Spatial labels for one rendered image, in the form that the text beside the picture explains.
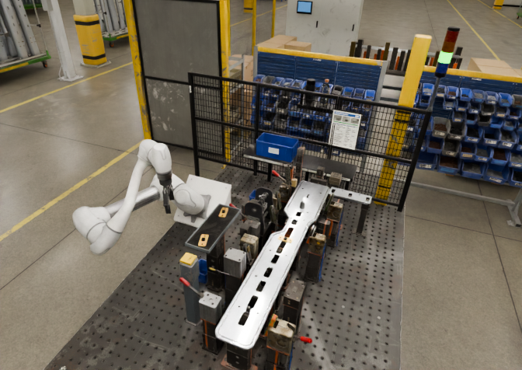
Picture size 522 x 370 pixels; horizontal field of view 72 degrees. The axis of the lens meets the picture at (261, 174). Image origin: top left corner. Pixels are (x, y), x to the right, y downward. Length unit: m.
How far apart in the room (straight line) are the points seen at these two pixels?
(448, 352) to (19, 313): 3.23
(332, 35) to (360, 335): 7.34
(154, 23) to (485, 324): 4.33
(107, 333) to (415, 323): 2.24
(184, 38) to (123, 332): 3.18
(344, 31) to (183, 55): 4.97
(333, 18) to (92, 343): 7.76
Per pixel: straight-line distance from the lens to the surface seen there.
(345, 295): 2.30
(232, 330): 1.72
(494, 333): 3.49
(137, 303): 2.27
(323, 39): 8.77
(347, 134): 2.80
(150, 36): 4.64
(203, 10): 4.20
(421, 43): 2.61
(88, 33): 9.41
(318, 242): 2.11
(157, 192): 2.52
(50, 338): 3.22
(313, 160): 2.87
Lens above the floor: 2.42
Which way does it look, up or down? 32 degrees down
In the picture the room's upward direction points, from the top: 2 degrees clockwise
